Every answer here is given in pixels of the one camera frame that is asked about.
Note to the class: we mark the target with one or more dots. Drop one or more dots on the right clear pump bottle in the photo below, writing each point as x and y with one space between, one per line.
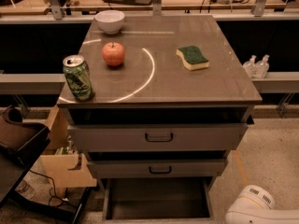
261 67

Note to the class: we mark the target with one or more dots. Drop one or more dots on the left clear pump bottle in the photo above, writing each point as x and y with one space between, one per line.
250 65

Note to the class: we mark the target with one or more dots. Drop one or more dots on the grey drawer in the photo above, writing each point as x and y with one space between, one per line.
158 129
157 198
156 164

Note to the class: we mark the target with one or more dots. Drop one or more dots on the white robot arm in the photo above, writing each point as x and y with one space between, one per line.
255 205

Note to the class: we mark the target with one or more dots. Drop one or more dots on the clear pump bottle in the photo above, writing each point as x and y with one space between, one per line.
261 67
250 65

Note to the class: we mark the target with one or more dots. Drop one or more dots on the white ceramic bowl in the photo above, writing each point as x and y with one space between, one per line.
110 21

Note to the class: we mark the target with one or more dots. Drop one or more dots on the grey bottom drawer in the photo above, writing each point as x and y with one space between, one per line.
157 198

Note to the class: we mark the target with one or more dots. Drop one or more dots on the grey drawer cabinet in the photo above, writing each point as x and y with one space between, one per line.
153 76

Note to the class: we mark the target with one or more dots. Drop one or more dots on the green and yellow sponge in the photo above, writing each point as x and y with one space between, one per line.
192 58

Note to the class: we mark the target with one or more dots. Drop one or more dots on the grey middle drawer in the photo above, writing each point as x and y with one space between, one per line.
156 164

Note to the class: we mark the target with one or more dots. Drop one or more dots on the dark brown chair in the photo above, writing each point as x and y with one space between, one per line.
21 144

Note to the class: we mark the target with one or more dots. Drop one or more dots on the red apple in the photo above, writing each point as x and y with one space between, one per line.
113 53

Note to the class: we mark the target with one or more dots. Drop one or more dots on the green soda can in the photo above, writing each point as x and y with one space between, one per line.
76 72

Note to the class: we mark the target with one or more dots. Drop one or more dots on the cardboard box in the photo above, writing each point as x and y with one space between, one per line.
61 160

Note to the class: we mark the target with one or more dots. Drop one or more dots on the grey top drawer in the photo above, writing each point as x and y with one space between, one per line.
158 129

